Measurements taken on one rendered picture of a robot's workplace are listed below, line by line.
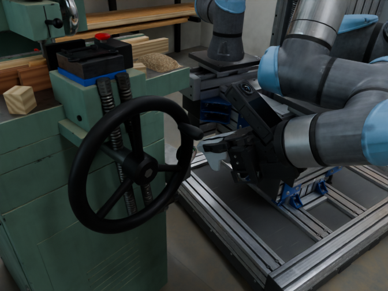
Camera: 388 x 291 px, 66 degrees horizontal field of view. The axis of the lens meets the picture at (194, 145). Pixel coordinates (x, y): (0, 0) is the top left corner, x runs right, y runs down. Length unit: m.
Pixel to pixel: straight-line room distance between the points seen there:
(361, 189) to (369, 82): 1.28
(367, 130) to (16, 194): 0.63
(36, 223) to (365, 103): 0.67
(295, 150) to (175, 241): 1.15
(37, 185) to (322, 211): 1.18
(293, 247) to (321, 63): 0.92
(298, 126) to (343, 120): 0.06
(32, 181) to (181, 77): 0.45
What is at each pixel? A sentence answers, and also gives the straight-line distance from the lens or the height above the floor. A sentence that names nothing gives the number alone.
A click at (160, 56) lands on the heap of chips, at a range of 0.86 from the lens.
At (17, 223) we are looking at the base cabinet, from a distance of 0.75.
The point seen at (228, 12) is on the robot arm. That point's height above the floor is 0.99.
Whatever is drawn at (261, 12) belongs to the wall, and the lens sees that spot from 4.17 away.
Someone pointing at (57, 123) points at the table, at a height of 0.86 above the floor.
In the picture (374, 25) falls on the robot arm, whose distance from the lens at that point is 0.90.
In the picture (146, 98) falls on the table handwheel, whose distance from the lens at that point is 0.53.
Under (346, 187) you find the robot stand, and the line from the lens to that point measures 1.69.
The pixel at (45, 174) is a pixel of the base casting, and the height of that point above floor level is 0.76.
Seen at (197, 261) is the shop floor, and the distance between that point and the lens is 1.45.
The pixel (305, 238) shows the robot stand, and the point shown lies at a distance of 1.35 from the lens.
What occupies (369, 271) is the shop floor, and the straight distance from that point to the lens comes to 1.64.
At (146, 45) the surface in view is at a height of 0.93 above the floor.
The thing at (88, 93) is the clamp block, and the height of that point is 0.95.
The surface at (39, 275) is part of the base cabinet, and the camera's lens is 0.88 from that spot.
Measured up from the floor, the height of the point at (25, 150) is 0.83.
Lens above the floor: 1.16
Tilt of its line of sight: 32 degrees down
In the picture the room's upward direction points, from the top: 2 degrees clockwise
